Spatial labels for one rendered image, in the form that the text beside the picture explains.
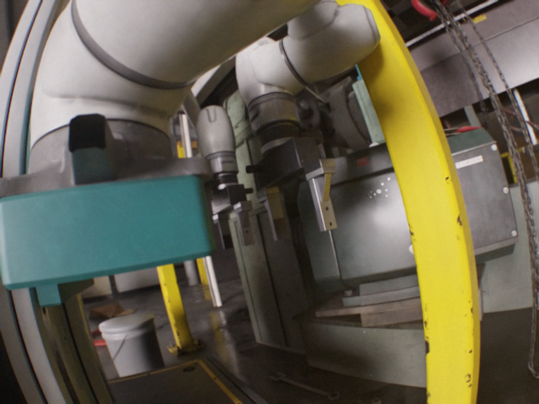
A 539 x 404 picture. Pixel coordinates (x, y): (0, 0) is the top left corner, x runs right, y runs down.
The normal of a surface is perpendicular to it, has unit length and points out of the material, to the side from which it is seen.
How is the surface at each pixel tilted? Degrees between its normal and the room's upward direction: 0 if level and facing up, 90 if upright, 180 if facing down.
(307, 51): 117
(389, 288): 62
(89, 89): 147
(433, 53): 78
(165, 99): 154
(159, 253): 90
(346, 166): 90
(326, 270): 90
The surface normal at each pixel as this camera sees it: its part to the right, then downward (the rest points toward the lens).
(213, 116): 0.09, -0.30
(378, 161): -0.51, 0.00
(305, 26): -0.57, 0.24
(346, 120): -0.67, 0.36
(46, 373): 0.50, -0.22
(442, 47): -0.79, -0.11
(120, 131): 0.65, -0.35
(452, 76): -0.76, 0.09
